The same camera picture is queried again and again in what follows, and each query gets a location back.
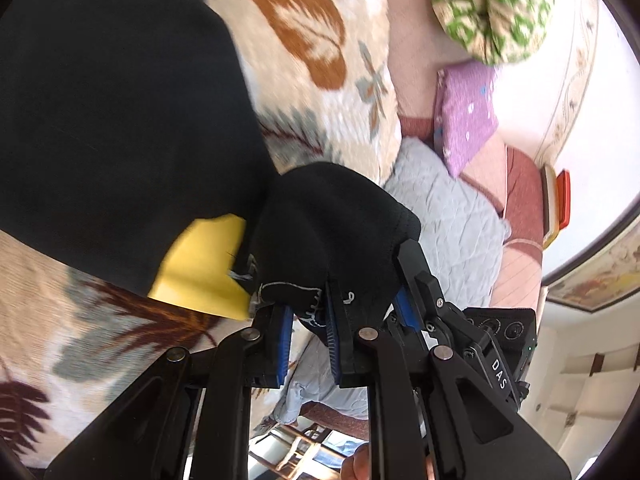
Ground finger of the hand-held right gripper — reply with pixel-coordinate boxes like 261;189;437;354
392;239;482;357

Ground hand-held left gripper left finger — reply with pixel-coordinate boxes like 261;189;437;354
45;302;296;480

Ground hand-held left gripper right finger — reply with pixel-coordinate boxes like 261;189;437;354
325;277;571;480

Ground black pants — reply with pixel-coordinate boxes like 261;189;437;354
0;0;423;331

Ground person's right hand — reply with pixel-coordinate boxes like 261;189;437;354
340;444;372;480

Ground grey quilted blanket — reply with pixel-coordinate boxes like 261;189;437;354
272;137;511;423

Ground wooden chair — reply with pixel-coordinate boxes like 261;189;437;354
249;420;371;480

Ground yellow cloth piece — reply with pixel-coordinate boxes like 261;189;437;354
147;214;251;320

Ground cream flat book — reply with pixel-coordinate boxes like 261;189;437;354
539;162;557;248

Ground purple floral folded cloth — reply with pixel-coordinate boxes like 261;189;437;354
432;62;501;178

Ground pink bed sheet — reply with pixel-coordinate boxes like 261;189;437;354
295;0;548;441

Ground leaf print fleece blanket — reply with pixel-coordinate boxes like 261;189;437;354
0;0;401;471

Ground green patterned folded quilt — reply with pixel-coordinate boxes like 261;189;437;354
420;0;558;66

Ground white wall shelf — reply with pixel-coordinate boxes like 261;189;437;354
560;350;631;428

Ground wall poster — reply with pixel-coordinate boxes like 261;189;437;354
545;237;640;313

